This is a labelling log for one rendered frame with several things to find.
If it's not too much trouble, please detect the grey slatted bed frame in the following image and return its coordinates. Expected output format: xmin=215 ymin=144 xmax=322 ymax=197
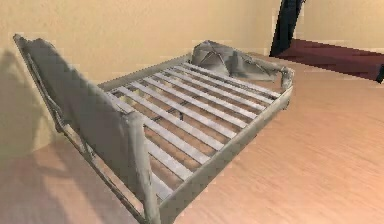
xmin=13 ymin=33 xmax=296 ymax=224

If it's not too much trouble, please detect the grey crumpled blanket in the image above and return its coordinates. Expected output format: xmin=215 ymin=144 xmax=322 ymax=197
xmin=190 ymin=40 xmax=295 ymax=89

